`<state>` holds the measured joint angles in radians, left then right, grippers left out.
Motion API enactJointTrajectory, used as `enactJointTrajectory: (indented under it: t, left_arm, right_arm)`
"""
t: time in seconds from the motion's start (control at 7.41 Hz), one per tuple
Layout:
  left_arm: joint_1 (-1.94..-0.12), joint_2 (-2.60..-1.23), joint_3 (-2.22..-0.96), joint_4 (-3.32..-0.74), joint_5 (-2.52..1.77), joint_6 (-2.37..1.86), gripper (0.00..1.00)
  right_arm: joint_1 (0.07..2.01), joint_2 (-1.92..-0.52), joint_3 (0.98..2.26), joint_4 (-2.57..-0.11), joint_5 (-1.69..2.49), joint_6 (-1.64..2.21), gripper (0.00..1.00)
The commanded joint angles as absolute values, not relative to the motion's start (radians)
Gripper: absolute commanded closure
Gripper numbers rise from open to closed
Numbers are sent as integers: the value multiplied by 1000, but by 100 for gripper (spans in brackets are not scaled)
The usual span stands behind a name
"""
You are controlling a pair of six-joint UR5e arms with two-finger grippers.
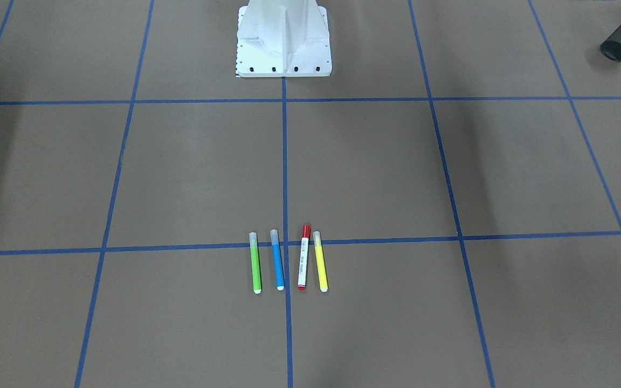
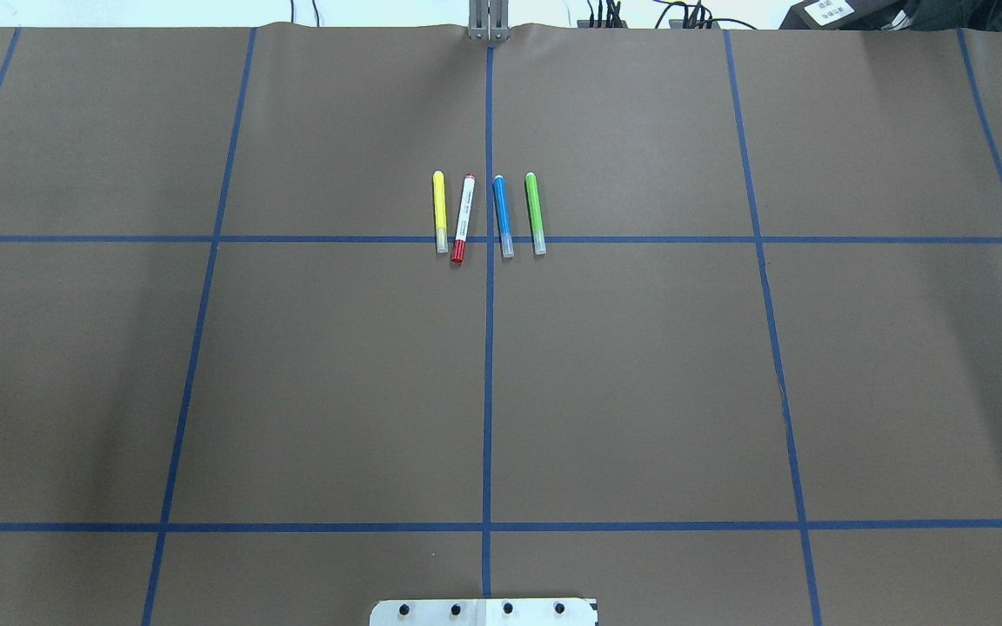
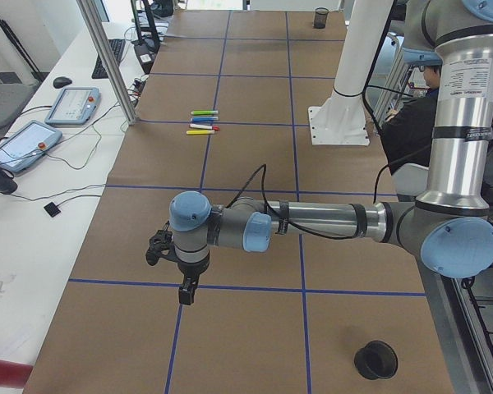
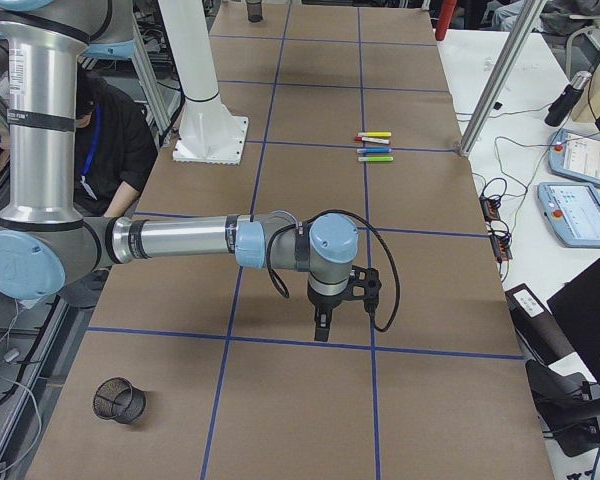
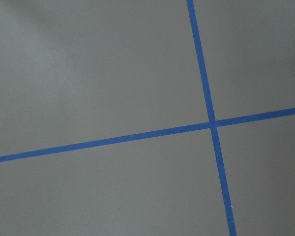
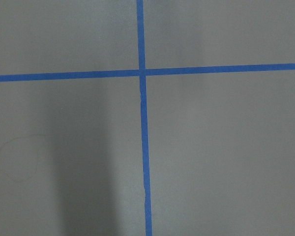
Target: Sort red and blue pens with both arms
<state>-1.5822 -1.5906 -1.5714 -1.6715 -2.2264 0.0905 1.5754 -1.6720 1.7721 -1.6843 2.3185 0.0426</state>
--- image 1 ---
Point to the red and white marker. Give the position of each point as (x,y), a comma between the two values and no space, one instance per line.
(303,267)

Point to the yellow marker pen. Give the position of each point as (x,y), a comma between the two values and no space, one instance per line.
(320,262)

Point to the green marker pen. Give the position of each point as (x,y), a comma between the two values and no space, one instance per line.
(255,264)

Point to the blue marker pen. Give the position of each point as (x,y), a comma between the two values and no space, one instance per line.
(277,261)

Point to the white metal mount base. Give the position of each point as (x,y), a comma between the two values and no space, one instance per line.
(283,39)

